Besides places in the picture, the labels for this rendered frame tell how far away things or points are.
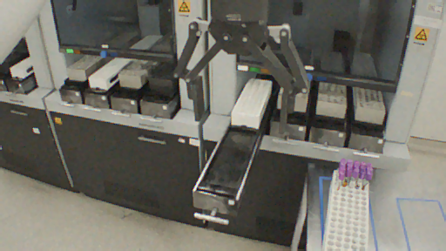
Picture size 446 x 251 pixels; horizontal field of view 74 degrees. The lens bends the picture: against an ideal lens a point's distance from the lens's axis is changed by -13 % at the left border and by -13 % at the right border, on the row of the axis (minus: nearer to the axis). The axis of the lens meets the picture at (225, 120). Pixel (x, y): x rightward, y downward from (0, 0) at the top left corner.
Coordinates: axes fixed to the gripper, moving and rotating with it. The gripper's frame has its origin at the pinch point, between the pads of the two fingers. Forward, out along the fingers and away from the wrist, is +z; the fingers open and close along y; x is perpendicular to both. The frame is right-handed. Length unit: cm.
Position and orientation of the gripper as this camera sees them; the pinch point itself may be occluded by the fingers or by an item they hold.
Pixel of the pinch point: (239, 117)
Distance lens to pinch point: 53.5
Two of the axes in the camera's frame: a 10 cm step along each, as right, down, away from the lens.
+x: 2.8, -5.7, 7.7
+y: 9.6, 1.4, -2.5
